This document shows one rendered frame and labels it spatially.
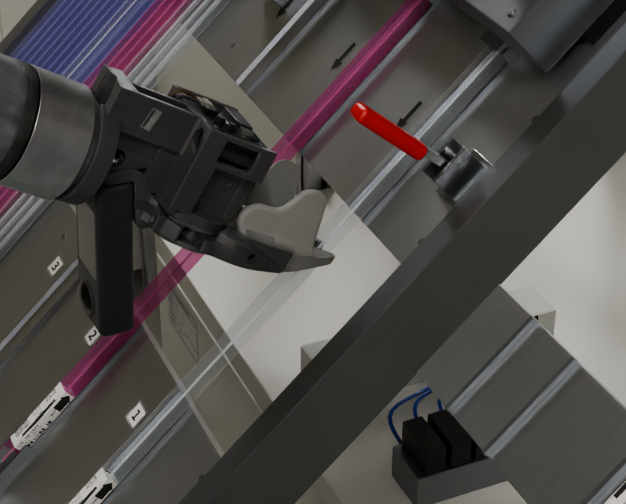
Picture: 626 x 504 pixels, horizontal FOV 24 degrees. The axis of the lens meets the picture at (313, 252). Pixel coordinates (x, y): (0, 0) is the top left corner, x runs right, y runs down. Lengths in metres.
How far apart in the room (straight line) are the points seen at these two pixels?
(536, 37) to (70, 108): 0.30
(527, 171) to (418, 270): 0.09
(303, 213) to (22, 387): 0.34
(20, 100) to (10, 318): 0.44
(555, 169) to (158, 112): 0.26
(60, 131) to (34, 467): 0.36
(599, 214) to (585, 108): 0.80
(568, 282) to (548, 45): 0.68
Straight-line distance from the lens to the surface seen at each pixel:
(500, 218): 0.95
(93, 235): 0.94
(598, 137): 0.96
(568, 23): 0.96
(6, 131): 0.86
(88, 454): 1.11
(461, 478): 1.30
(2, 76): 0.86
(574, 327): 1.54
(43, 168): 0.87
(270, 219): 0.96
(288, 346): 1.49
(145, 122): 0.90
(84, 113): 0.88
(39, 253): 1.29
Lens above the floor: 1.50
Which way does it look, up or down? 32 degrees down
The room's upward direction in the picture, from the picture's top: straight up
